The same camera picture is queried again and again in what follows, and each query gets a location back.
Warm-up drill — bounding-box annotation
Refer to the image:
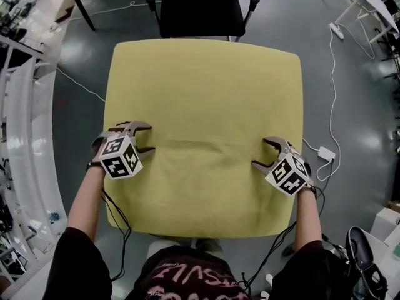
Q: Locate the white curly floor cable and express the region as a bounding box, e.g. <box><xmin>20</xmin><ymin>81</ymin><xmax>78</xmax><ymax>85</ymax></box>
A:
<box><xmin>69</xmin><ymin>0</ymin><xmax>163</xmax><ymax>22</ymax></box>

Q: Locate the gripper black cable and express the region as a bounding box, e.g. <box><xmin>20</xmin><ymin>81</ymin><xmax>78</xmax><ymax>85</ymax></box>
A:
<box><xmin>239</xmin><ymin>220</ymin><xmax>298</xmax><ymax>295</ymax></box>
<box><xmin>100</xmin><ymin>186</ymin><xmax>133</xmax><ymax>283</ymax></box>

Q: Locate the black leg table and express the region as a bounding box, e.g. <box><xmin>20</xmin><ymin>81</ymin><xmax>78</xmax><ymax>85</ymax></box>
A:
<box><xmin>66</xmin><ymin>0</ymin><xmax>101</xmax><ymax>32</ymax></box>

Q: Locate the long white power cable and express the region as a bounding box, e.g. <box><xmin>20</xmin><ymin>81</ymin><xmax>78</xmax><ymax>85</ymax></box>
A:
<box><xmin>302</xmin><ymin>23</ymin><xmax>376</xmax><ymax>181</ymax></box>

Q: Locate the person's left forearm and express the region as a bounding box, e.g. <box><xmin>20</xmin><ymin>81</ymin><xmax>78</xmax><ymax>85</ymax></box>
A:
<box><xmin>66</xmin><ymin>166</ymin><xmax>106</xmax><ymax>241</ymax></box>

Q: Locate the white curved workbench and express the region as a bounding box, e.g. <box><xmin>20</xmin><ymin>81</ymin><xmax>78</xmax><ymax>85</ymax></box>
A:
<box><xmin>0</xmin><ymin>36</ymin><xmax>69</xmax><ymax>293</ymax></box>

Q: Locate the white power adapter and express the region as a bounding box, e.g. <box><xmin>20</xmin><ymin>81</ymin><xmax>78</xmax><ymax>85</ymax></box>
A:
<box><xmin>317</xmin><ymin>146</ymin><xmax>337</xmax><ymax>161</ymax></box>

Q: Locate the thin white floor cable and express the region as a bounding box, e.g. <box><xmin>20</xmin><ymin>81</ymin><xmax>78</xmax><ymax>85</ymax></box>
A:
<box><xmin>55</xmin><ymin>66</ymin><xmax>107</xmax><ymax>103</ymax></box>

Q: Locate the white box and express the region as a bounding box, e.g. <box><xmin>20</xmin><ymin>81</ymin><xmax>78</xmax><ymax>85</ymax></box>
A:
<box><xmin>369</xmin><ymin>206</ymin><xmax>400</xmax><ymax>241</ymax></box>

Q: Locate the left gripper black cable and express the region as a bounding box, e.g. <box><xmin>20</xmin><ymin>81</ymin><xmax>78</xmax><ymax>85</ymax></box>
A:
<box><xmin>100</xmin><ymin>186</ymin><xmax>133</xmax><ymax>283</ymax></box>

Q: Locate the white power strip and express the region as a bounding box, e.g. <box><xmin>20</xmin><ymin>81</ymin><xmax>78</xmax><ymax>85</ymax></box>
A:
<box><xmin>329</xmin><ymin>22</ymin><xmax>345</xmax><ymax>41</ymax></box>

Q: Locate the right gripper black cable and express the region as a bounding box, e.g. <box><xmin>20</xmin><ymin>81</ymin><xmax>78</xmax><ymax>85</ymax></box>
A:
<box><xmin>239</xmin><ymin>220</ymin><xmax>298</xmax><ymax>295</ymax></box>

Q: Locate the white frame table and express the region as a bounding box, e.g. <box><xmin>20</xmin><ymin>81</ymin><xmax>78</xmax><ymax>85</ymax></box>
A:
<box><xmin>320</xmin><ymin>0</ymin><xmax>400</xmax><ymax>44</ymax></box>

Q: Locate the person's black printed shirt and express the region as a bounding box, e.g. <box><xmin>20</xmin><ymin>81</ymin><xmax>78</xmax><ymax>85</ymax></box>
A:
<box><xmin>40</xmin><ymin>226</ymin><xmax>354</xmax><ymax>300</ymax></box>

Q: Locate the black office chair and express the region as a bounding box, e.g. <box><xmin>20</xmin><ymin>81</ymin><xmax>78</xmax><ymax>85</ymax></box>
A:
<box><xmin>145</xmin><ymin>0</ymin><xmax>261</xmax><ymax>43</ymax></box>

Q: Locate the yellow-green tablecloth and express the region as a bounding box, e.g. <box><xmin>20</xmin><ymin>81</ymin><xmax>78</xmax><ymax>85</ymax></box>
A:
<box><xmin>103</xmin><ymin>38</ymin><xmax>304</xmax><ymax>239</ymax></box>

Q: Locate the person's right forearm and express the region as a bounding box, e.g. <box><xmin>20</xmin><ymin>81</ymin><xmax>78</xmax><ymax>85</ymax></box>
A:
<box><xmin>293</xmin><ymin>188</ymin><xmax>323</xmax><ymax>252</ymax></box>

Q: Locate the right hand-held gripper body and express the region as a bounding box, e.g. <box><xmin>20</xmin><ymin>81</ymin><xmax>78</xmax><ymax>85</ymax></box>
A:
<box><xmin>264</xmin><ymin>140</ymin><xmax>315</xmax><ymax>198</ymax></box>

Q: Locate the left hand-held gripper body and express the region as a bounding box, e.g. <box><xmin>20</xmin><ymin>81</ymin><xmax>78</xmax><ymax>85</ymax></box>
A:
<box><xmin>89</xmin><ymin>122</ymin><xmax>144</xmax><ymax>181</ymax></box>

